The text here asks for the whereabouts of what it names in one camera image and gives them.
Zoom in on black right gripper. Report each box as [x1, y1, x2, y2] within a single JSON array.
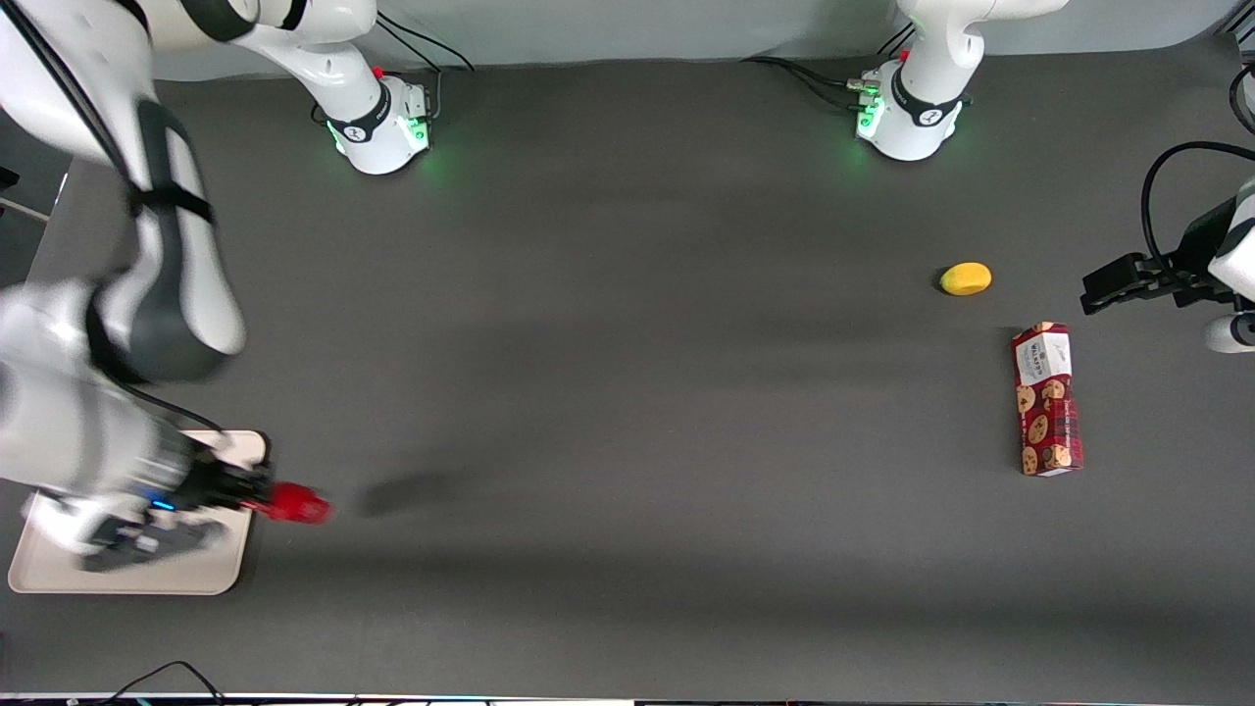
[[176, 453, 285, 517]]

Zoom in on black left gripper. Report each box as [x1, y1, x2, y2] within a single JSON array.
[[1080, 194, 1240, 316]]

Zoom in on red coke bottle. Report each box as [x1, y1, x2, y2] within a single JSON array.
[[257, 481, 334, 526]]

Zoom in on beige plastic tray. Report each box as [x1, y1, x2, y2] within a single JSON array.
[[8, 429, 270, 596]]

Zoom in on red tartan cookie box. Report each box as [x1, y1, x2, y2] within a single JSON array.
[[1012, 322, 1085, 478]]

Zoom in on yellow lemon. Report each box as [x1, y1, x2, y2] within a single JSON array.
[[939, 262, 993, 296]]

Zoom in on black looped wrist cable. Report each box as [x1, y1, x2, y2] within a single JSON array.
[[1140, 141, 1255, 277]]

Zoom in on black cable beside table corner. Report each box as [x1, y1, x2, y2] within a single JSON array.
[[1230, 63, 1255, 134]]

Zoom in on black cable at table edge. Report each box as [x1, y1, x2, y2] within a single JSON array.
[[69, 660, 228, 706]]

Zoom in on black left arm base cable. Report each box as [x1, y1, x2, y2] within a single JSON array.
[[741, 22, 918, 111]]

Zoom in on black arm base cable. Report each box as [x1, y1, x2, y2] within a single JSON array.
[[312, 12, 477, 126], [741, 22, 918, 111]]

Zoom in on black right arm base cable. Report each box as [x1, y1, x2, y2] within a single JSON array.
[[312, 12, 477, 126]]

